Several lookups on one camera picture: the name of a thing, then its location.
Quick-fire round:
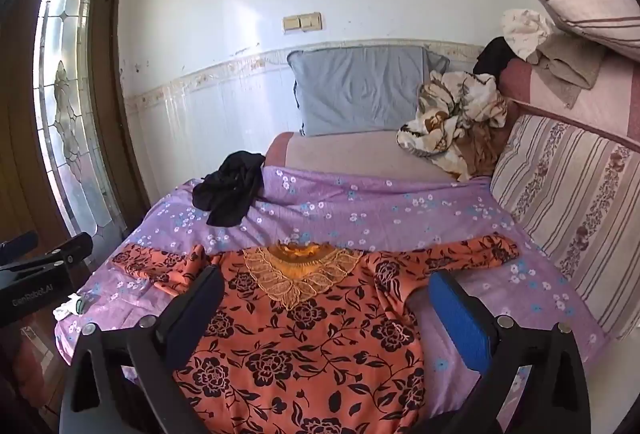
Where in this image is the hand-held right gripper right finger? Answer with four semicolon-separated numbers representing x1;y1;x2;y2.
429;270;592;434

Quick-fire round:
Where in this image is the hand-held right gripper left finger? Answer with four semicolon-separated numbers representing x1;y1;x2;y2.
59;265;226;434

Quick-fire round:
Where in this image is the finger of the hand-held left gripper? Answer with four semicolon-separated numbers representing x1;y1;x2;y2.
49;233;94;268
0;230;40;261

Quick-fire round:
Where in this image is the orange black floral blouse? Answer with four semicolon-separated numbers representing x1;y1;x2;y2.
111;234;521;434

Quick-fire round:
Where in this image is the small white crumpled item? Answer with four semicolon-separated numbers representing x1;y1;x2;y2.
52;293;88;321

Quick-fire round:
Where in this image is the purple floral bedsheet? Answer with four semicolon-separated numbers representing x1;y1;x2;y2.
54;164;608;425

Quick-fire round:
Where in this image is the black crumpled cloth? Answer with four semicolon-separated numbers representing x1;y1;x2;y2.
192;151;267;229

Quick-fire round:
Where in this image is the wooden door with stained glass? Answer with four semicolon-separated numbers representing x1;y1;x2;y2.
0;0;151;255

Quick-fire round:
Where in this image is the striped floral cushion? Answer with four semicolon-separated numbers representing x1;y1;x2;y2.
490;114;640;340

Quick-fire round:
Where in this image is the cream brown floral blanket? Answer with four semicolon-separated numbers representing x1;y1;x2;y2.
396;70;508;182

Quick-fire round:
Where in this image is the grey pillow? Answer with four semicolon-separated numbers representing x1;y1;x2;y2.
287;45;451;137

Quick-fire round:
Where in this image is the black garment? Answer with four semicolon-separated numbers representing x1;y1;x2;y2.
472;36;521;77

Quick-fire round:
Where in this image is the pink towel blanket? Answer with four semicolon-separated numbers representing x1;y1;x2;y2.
497;54;640;145

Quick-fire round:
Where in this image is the beige cloth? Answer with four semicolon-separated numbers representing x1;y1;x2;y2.
526;31;608;110

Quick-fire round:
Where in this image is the white crumpled cloth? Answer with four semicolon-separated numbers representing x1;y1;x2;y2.
501;8;556;61

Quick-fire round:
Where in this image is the pink striped pillow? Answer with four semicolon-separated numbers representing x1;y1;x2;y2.
529;0;640;62

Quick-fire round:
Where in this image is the beige light switch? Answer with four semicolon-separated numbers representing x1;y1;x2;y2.
282;11;323;34

